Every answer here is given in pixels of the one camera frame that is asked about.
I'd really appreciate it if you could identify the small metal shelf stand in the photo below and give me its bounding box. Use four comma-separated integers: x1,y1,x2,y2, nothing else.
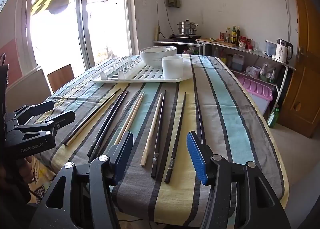
153,41,203,55

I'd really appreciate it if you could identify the white electric kettle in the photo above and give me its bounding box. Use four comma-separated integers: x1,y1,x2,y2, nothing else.
272,38,293,64

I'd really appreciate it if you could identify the dark sauce bottle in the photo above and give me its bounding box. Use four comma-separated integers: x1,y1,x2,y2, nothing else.
235,26,240,47

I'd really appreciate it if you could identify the sliding window frame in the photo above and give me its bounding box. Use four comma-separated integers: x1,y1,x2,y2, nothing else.
0,0,139,75

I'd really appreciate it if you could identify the metal shelf table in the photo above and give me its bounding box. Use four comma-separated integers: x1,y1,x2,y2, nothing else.
197,42,296,112

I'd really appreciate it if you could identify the wooden door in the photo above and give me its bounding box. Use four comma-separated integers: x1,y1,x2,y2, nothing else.
279,0,319,138

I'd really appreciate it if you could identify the black induction cooker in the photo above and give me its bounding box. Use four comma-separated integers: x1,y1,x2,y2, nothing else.
169,34,201,43

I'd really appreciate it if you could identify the clear blue plastic container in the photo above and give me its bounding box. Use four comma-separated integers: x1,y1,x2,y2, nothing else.
265,40,277,57

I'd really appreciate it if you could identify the pink lidded storage box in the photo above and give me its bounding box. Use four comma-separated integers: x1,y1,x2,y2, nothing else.
236,75,273,114

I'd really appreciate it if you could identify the steel steamer pot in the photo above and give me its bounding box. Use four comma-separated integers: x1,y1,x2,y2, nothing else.
177,19,199,35

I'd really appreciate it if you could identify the green glass bottle on floor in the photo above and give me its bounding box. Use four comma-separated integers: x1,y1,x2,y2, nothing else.
267,105,279,129

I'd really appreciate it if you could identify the wooden cutting board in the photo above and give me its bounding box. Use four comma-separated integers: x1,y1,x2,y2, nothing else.
196,38,236,47

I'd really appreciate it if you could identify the large white bowl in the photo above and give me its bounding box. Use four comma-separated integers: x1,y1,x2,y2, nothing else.
139,46,177,68

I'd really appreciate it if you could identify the white plastic dish rack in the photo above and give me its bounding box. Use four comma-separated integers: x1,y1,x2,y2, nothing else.
91,56,193,83

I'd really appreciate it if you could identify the white utensil cup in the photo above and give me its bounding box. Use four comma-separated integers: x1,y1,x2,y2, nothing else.
162,55,183,80

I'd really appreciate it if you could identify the person's left hand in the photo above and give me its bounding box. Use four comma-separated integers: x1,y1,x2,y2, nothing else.
17,156,34,183

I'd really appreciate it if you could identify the green label sauce bottle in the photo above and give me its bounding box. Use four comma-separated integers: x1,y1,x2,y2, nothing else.
230,26,236,44

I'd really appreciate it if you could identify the striped tablecloth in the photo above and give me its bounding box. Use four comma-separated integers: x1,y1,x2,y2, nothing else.
33,55,289,226

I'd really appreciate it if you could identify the wall power strip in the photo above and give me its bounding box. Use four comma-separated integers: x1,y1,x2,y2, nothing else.
154,25,160,41

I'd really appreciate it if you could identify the black chopstick pair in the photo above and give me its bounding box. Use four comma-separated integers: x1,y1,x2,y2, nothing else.
87,89,129,157
89,93,129,162

